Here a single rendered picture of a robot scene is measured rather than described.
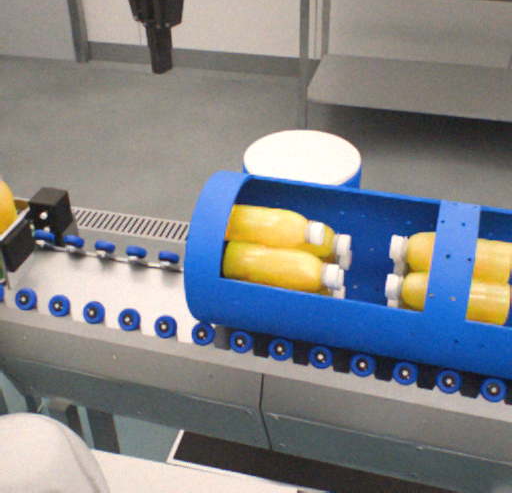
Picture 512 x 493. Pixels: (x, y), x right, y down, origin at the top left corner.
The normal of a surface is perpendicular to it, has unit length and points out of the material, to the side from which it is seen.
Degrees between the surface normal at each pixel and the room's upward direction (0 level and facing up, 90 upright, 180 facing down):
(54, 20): 90
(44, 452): 1
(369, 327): 91
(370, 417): 70
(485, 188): 0
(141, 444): 0
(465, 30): 90
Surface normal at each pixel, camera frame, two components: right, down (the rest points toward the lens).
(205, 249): -0.24, -0.01
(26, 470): 0.02, -0.84
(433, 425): -0.27, 0.25
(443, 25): -0.25, 0.57
